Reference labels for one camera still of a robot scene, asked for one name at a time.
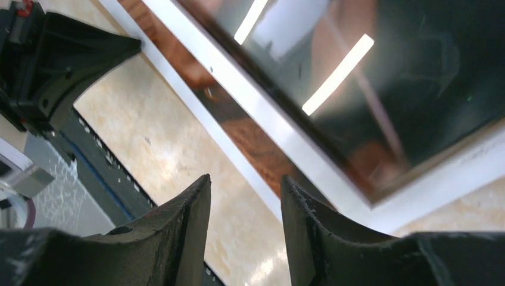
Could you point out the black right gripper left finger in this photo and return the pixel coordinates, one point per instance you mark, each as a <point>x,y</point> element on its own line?
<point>163,247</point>

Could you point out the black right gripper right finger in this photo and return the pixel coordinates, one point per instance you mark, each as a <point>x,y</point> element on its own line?
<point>326,248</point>

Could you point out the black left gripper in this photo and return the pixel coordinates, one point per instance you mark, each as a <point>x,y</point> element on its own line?
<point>53,68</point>

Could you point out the white wooden photo frame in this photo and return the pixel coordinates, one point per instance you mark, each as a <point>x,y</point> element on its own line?
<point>388,111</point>

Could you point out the aluminium rail front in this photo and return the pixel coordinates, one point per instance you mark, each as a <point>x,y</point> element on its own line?
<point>65,203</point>

